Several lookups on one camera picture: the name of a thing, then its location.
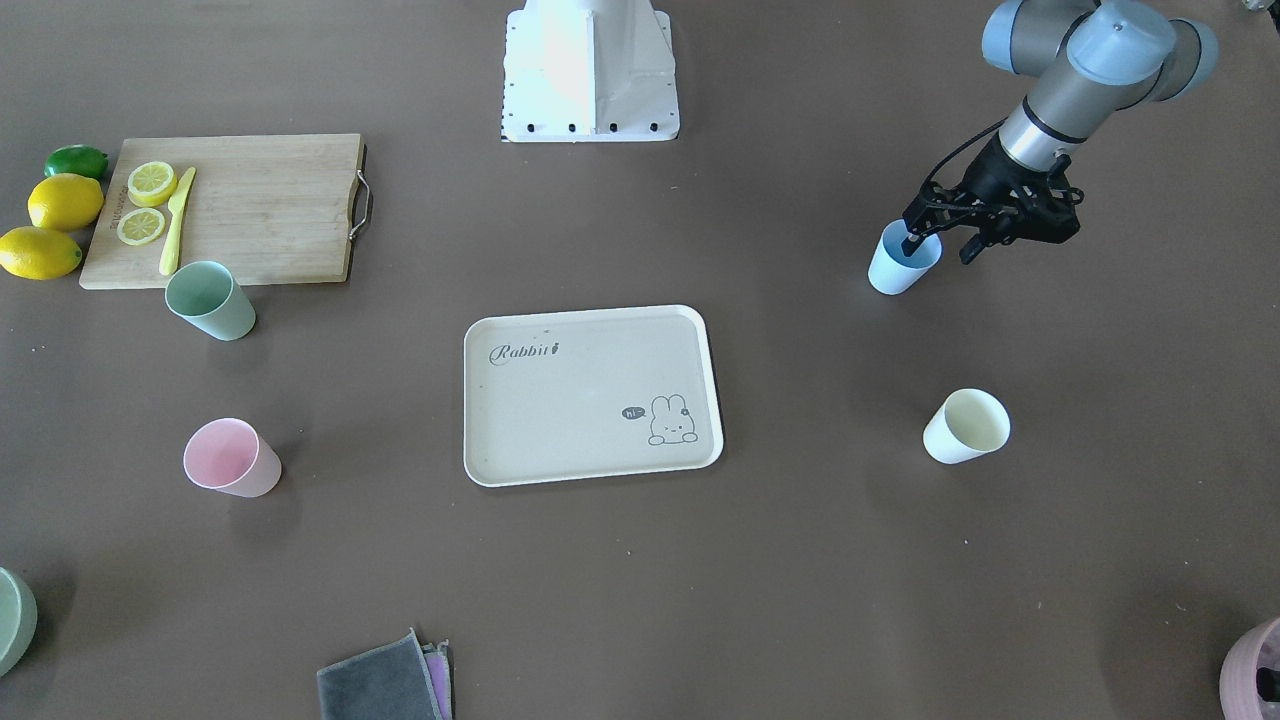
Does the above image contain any yellow plastic knife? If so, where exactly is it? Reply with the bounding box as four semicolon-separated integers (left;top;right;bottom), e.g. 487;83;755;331
157;167;197;275

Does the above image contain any whole lemon middle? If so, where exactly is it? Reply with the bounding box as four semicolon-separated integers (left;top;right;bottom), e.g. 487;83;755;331
27;173;105;232

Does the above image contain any pink ice bowl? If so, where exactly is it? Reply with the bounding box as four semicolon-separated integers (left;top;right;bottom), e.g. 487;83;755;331
1219;618;1279;719

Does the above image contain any cream white cup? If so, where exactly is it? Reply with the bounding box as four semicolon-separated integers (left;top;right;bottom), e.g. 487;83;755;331
922;388;1012;464

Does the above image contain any purple folded cloth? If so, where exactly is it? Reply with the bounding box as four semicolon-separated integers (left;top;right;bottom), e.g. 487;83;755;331
422;641;454;720

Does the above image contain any pink cup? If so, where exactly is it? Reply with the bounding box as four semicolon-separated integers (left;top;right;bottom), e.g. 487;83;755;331
183;418;283;498

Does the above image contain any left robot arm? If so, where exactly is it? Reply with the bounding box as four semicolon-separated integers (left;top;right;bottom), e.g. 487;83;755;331
891;1;1220;263

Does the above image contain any green bowl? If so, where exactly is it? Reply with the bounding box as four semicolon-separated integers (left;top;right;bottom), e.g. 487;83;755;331
0;568;38;676

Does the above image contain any green lime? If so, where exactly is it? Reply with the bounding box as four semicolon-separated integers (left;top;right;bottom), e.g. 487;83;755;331
44;143;110;181

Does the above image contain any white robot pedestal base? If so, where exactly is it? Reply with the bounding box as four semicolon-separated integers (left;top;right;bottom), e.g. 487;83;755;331
500;1;681;143

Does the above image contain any grey folded cloth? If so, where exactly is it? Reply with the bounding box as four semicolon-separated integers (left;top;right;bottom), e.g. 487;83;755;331
316;632;436;719

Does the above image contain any whole lemon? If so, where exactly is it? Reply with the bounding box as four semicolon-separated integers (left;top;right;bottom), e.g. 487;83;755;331
1;225;83;281
27;173;105;232

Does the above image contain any green cup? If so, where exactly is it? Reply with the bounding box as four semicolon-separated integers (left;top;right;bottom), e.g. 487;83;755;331
164;261;257;341

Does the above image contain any whole lemon outer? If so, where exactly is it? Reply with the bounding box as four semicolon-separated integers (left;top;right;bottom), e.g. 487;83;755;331
1;225;83;281

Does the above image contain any lemon slice near handle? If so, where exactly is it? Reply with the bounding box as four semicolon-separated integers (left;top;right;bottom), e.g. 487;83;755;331
115;208;166;246

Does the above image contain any light blue cup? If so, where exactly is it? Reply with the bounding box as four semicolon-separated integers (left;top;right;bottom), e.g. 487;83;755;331
868;218;943;295

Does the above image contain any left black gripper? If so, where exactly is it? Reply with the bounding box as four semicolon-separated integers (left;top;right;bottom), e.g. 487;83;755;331
899;133;1084;266

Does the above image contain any lemon slice near knife tip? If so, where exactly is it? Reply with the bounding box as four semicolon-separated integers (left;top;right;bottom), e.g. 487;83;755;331
125;161;179;208

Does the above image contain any cream rabbit tray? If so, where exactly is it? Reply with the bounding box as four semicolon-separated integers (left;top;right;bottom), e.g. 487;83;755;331
463;304;724;488

